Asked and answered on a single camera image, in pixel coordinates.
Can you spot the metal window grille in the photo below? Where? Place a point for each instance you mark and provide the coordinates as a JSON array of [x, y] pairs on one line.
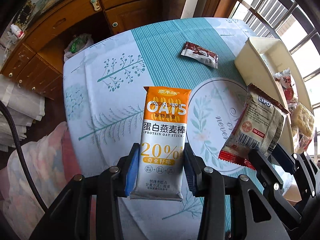
[[286, 20]]

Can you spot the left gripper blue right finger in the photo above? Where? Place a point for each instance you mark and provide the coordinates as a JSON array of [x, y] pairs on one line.
[[193, 166]]

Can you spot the black patterned case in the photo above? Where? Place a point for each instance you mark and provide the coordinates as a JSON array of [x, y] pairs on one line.
[[24, 14]]

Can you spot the green item plastic bag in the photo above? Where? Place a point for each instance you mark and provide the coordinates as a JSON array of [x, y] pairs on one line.
[[77, 45]]

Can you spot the cream plastic storage bin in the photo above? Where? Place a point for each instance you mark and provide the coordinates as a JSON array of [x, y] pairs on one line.
[[260, 58]]

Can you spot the brown white coffee sachet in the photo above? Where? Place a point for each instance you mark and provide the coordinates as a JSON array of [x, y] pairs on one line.
[[200, 54]]

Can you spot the white lace covered furniture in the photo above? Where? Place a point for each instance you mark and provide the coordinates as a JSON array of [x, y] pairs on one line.
[[23, 105]]

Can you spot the orange white oat bar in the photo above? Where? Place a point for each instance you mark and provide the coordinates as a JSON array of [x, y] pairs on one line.
[[164, 128]]

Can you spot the teal white tablecloth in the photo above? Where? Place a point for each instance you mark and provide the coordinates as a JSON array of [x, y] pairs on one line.
[[170, 78]]

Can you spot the white red bottle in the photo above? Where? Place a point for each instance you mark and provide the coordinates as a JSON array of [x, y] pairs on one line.
[[17, 31]]

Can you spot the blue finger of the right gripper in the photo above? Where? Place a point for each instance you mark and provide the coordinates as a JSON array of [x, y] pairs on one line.
[[286, 161], [266, 173]]

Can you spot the Lipo cream biscuit pack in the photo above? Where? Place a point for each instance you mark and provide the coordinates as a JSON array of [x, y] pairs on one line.
[[259, 128]]

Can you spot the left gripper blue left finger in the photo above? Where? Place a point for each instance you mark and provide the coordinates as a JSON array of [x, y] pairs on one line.
[[132, 168]]

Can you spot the beige rice cracker pack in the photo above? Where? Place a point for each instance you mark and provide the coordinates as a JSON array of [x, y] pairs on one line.
[[303, 119]]

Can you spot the red nut snack bag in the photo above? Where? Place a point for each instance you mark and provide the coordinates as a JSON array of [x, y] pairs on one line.
[[288, 85]]

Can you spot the pastel floral blanket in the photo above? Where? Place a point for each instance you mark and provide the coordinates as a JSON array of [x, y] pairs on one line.
[[52, 163]]

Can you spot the wooden desk with drawers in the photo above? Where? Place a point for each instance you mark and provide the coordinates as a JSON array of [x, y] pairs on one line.
[[37, 62]]

